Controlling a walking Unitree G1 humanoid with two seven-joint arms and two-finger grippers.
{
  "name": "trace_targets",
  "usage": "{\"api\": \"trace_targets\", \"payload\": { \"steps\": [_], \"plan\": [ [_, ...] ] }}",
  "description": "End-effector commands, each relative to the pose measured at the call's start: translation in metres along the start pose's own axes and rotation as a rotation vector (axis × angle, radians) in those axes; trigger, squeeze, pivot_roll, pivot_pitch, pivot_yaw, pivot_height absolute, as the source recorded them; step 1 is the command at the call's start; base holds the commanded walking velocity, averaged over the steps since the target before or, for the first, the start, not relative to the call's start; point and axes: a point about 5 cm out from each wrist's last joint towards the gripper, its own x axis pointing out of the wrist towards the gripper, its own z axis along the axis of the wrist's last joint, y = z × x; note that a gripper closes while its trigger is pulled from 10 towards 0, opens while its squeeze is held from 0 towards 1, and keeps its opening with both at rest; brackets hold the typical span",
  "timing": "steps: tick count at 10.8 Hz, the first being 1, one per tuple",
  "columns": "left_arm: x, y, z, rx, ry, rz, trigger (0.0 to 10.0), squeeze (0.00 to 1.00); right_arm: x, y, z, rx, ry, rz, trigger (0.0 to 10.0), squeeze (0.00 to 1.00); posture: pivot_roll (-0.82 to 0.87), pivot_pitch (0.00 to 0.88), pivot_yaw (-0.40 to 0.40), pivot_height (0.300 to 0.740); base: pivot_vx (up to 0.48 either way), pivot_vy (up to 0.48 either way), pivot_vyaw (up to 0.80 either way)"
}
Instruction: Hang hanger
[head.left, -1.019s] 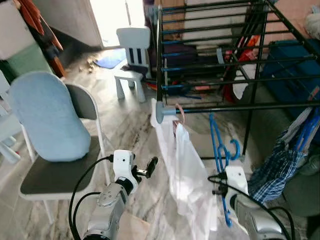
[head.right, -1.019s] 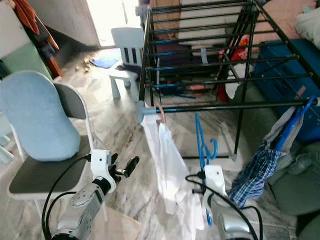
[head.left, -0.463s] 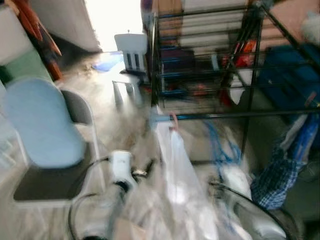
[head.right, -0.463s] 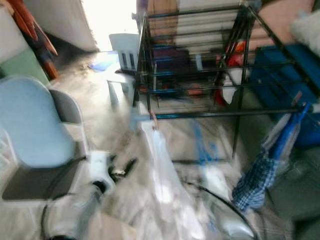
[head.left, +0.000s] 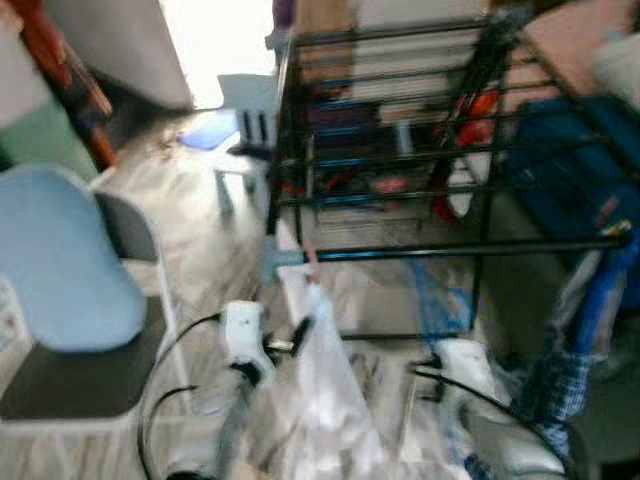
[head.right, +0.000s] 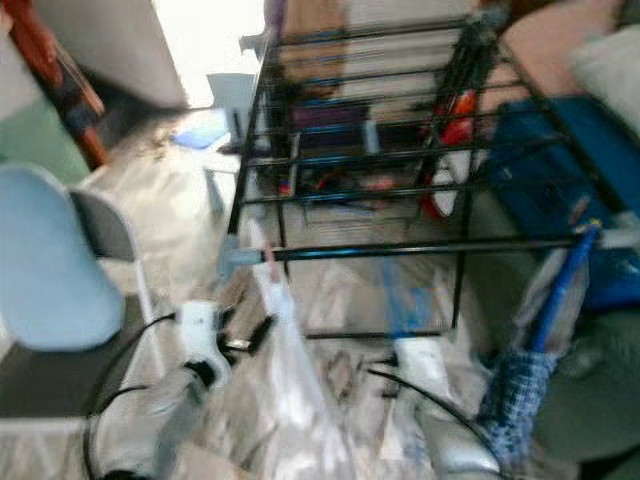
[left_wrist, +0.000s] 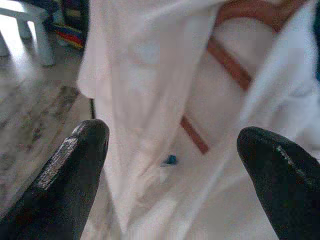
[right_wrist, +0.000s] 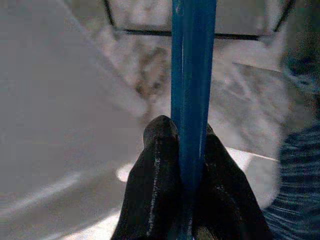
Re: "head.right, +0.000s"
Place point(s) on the pink hanger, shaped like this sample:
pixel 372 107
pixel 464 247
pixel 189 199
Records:
pixel 272 262

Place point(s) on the white shirt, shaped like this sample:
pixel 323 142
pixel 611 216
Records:
pixel 295 390

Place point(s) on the black metal drying rack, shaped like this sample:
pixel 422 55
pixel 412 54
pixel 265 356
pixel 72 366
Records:
pixel 410 248

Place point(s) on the blue plaid shorts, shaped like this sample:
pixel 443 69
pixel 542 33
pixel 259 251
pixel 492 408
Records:
pixel 515 390

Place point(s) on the white folding chair grey seat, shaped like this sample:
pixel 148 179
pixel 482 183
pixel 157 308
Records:
pixel 50 385

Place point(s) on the light blue cushion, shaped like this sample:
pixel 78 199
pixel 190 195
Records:
pixel 50 260

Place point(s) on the blue floor mat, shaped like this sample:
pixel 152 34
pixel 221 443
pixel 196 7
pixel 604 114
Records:
pixel 200 130

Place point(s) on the green leather sofa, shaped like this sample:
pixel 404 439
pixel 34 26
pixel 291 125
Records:
pixel 600 400

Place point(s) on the pale blue kid chair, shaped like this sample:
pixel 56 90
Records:
pixel 235 95

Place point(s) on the blue storage box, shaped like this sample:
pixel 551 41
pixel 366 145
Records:
pixel 550 170

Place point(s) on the green box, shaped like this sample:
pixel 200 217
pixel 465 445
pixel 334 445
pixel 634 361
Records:
pixel 40 140

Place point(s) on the orange umbrella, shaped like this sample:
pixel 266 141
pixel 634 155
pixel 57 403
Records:
pixel 60 75

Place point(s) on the pink blanket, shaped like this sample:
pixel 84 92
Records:
pixel 540 50

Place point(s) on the beige pillow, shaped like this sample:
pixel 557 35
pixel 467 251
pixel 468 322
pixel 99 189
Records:
pixel 610 65

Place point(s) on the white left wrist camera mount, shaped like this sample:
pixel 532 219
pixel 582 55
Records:
pixel 202 330

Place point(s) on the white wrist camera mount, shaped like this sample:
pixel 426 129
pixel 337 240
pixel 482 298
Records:
pixel 420 362
pixel 202 330

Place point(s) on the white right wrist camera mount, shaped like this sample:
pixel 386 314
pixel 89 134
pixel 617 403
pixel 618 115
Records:
pixel 420 362

